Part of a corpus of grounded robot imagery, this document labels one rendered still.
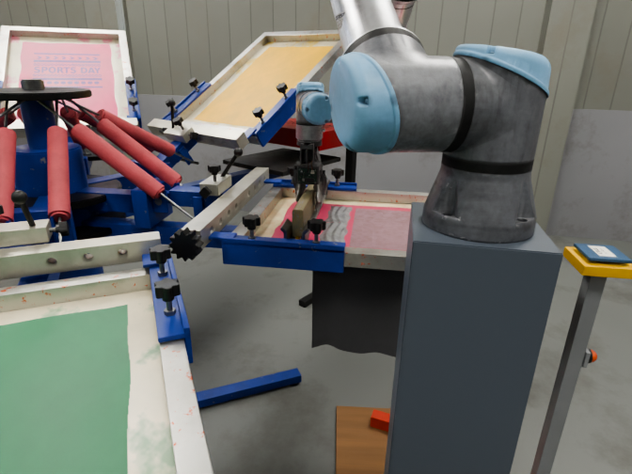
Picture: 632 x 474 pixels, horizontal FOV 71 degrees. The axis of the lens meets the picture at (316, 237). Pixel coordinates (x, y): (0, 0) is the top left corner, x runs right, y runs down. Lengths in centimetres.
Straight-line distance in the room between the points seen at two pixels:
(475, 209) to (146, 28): 431
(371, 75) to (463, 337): 36
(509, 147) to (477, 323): 23
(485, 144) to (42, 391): 70
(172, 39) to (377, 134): 412
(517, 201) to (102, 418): 62
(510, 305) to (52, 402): 64
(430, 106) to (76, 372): 64
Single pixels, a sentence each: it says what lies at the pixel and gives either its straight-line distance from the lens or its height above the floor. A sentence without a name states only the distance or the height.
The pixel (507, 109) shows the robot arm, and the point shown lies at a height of 136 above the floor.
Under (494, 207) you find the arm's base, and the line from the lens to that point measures 60.
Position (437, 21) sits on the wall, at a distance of 408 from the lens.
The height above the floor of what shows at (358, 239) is 96.
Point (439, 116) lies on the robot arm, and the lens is 54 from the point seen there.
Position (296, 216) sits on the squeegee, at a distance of 113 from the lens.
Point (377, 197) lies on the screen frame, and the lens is 157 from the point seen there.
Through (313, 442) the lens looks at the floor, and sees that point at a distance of 194.
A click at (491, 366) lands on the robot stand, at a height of 103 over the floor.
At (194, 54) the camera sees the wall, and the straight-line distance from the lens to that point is 449.
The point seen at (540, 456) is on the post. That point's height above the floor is 27.
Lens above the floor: 141
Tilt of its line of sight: 22 degrees down
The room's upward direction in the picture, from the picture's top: 1 degrees clockwise
